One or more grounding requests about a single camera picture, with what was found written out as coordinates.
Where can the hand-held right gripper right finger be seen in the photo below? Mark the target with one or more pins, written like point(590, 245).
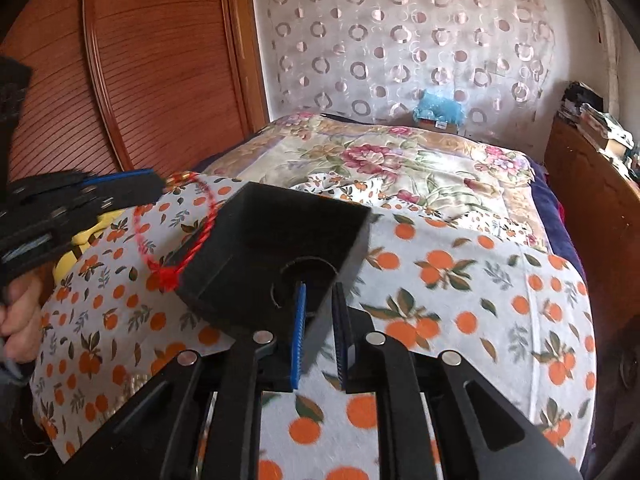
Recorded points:
point(341, 350)

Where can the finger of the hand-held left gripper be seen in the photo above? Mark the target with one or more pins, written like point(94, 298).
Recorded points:
point(120, 175)
point(125, 195)

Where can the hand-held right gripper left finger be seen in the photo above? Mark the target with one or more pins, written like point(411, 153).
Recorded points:
point(299, 350)

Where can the black cardboard box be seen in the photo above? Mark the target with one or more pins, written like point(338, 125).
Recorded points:
point(260, 240)

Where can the person's left forearm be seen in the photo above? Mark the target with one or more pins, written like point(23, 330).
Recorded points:
point(10, 367)

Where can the person's left hand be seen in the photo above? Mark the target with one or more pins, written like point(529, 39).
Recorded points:
point(22, 320)

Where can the yellow plush toy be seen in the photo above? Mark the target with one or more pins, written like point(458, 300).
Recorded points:
point(107, 222)

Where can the wooden slatted wardrobe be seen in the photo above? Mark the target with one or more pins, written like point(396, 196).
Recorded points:
point(150, 60)

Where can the orange fruit print cloth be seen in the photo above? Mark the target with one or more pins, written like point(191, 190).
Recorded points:
point(450, 285)

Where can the floral blanket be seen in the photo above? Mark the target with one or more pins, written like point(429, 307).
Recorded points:
point(350, 160)

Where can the small brown box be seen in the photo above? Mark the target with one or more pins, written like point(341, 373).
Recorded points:
point(437, 126)

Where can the purple blanket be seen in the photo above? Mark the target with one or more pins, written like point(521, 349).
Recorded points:
point(545, 210)

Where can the blue plastic bag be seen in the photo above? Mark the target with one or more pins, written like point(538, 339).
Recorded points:
point(440, 105)

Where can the wooden cabinet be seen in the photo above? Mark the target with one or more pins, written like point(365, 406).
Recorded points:
point(590, 210)

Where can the circle patterned sheer curtain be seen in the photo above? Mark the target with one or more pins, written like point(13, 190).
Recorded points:
point(375, 35)

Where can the stack of folded clothes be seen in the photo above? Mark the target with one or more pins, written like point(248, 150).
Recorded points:
point(600, 125)

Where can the white window curtain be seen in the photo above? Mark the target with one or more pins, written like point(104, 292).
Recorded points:
point(610, 45)

